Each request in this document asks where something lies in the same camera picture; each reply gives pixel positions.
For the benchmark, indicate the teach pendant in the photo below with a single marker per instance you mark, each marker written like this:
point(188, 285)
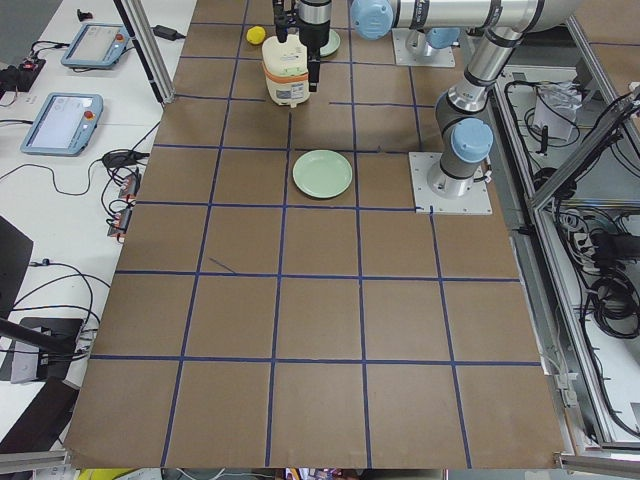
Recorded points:
point(64, 125)
point(96, 45)

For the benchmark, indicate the white crumpled paper bag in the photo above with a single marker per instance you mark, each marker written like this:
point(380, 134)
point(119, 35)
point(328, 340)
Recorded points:
point(556, 109)

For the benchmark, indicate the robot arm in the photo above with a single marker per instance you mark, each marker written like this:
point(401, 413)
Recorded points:
point(467, 140)
point(372, 20)

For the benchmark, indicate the green plate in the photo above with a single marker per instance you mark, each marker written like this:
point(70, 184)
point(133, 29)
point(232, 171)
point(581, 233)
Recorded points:
point(332, 45)
point(322, 174)

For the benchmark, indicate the white rice cooker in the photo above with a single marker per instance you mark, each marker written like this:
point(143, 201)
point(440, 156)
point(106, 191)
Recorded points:
point(285, 69)

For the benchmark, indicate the right green plate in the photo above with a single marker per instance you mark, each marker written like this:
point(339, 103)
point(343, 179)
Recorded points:
point(332, 45)

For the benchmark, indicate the aluminium side frame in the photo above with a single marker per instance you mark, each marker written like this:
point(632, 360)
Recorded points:
point(579, 240)

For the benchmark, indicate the far teach pendant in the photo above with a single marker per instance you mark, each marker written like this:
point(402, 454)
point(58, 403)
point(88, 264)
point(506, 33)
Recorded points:
point(96, 45)

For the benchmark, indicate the left green plate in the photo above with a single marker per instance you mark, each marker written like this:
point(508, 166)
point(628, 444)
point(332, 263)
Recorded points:
point(322, 174)

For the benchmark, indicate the black camera stand base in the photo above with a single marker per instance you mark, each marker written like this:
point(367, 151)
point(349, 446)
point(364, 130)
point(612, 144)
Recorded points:
point(40, 348)

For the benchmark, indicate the usb hub with cables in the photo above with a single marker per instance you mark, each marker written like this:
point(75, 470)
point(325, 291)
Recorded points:
point(118, 198)

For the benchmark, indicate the yellow toy pepper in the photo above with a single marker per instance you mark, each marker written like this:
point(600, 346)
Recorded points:
point(256, 35)

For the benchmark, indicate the near teach pendant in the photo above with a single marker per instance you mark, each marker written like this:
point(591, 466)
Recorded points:
point(64, 125)

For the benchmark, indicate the black power adapter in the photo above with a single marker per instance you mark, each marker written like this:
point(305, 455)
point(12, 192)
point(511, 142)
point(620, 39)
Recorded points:
point(167, 33)

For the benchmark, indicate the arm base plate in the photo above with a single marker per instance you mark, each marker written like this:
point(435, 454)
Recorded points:
point(428, 48)
point(436, 193)

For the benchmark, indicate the aluminium frame post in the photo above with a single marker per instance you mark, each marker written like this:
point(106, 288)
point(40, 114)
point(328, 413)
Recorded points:
point(137, 25)

